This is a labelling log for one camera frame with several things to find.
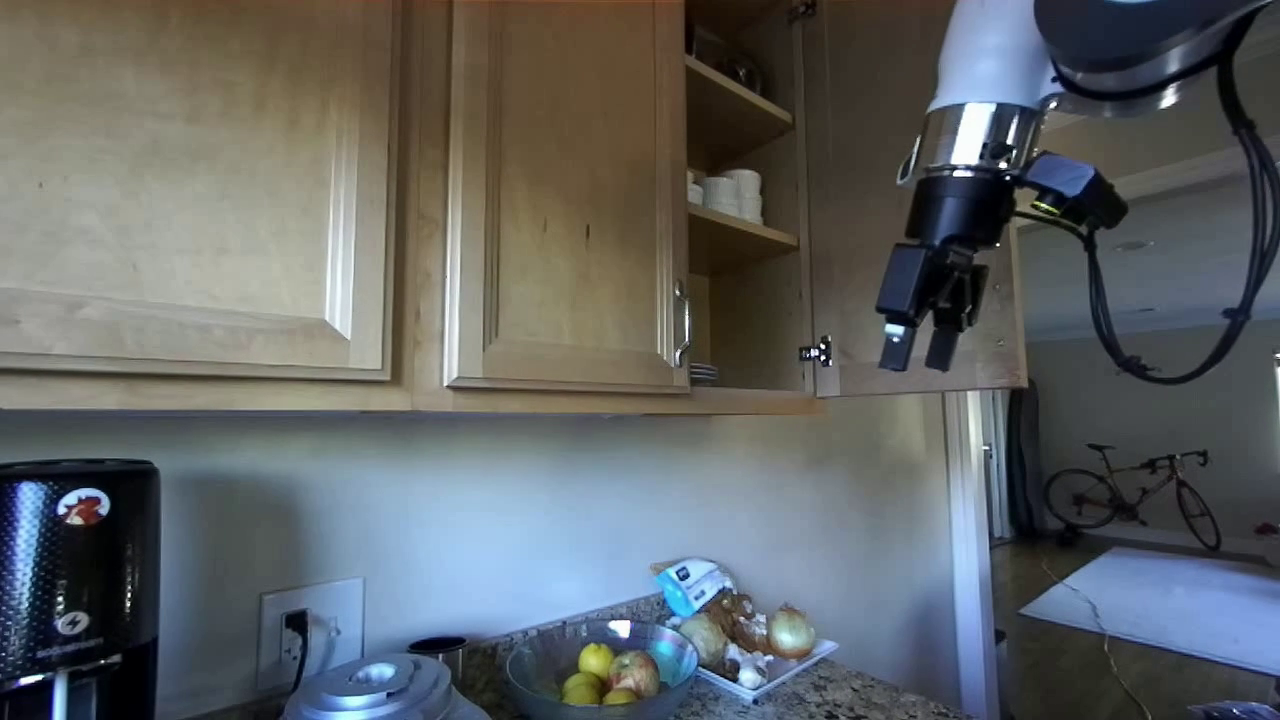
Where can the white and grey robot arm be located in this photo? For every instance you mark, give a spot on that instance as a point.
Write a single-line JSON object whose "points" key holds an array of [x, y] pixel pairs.
{"points": [[1001, 70]]}

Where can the wooden cabinet door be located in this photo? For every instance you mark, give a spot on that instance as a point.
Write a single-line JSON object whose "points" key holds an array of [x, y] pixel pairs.
{"points": [[198, 184], [865, 85], [565, 246]]}

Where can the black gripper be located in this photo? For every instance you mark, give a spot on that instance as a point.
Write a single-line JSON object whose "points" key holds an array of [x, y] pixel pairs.
{"points": [[937, 267]]}

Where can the glass fruit bowl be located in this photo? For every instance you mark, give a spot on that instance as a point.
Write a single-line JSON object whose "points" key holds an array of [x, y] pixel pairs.
{"points": [[565, 675]]}

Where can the blue and white bag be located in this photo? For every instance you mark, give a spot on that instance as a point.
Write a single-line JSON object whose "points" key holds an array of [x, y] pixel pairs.
{"points": [[691, 587]]}

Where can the red apple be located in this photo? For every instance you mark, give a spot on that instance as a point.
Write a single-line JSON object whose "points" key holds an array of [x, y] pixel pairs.
{"points": [[636, 675]]}

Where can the white wall outlet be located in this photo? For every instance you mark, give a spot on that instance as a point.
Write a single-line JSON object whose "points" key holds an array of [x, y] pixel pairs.
{"points": [[318, 623]]}

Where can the large yellow onion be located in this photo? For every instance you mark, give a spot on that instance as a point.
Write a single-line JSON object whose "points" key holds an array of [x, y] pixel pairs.
{"points": [[790, 635]]}

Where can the wooden cabinet frame with shelves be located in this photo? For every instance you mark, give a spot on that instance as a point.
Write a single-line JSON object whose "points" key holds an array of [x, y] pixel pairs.
{"points": [[737, 309]]}

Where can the bicycle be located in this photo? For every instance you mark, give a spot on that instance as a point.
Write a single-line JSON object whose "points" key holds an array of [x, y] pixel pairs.
{"points": [[1092, 498]]}

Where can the white cups on shelf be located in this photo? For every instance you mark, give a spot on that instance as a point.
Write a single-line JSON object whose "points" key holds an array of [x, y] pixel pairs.
{"points": [[731, 194]]}

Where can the black coffee machine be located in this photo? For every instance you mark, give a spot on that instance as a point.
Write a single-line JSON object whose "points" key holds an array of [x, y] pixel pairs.
{"points": [[78, 588]]}

